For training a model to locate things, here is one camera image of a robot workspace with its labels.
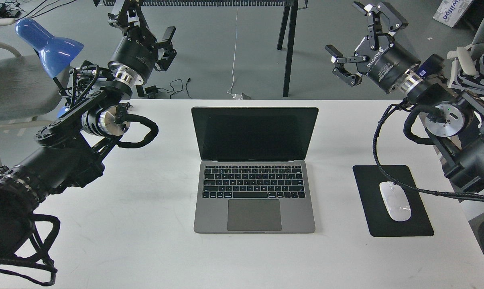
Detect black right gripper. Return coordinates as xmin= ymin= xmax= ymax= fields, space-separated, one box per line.
xmin=325 ymin=2 xmax=421 ymax=95

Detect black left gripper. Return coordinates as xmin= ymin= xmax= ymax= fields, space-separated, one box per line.
xmin=108 ymin=0 xmax=177 ymax=85

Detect grey laptop computer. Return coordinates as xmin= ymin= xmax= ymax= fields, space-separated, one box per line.
xmin=191 ymin=107 xmax=319 ymax=234

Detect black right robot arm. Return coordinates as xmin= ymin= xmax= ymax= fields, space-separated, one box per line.
xmin=325 ymin=2 xmax=484 ymax=196

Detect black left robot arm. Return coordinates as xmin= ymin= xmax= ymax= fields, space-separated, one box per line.
xmin=0 ymin=0 xmax=177 ymax=261

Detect white cardboard box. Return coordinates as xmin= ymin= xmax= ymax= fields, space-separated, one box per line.
xmin=433 ymin=0 xmax=473 ymax=28

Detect blue desk lamp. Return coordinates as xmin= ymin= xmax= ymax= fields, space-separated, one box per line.
xmin=16 ymin=18 xmax=84 ymax=118

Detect black table legs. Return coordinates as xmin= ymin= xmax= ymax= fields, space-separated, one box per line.
xmin=277 ymin=0 xmax=299 ymax=98

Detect person in striped shirt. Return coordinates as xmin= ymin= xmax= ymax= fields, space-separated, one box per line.
xmin=451 ymin=47 xmax=484 ymax=96

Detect grey cushioned chair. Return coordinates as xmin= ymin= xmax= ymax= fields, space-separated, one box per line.
xmin=0 ymin=18 xmax=69 ymax=173

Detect black floor power strip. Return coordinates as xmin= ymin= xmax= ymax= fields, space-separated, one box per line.
xmin=0 ymin=1 xmax=22 ymax=19

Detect white computer mouse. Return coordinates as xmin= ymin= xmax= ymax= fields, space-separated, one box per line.
xmin=378 ymin=181 xmax=411 ymax=222

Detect black mouse pad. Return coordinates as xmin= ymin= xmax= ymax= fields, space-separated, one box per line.
xmin=352 ymin=165 xmax=433 ymax=237

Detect black power adapter cable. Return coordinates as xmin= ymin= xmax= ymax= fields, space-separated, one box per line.
xmin=136 ymin=77 xmax=193 ymax=100

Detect white hanging cable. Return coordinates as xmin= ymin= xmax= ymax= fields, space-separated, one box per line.
xmin=226 ymin=7 xmax=251 ymax=101

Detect black braided right cable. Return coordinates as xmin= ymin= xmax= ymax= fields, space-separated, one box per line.
xmin=372 ymin=102 xmax=484 ymax=206

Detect black braided cable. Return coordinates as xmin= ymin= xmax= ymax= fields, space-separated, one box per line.
xmin=0 ymin=214 xmax=61 ymax=287
xmin=372 ymin=102 xmax=484 ymax=206

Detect black braided left cable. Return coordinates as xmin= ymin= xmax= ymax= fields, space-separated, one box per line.
xmin=0 ymin=214 xmax=61 ymax=287

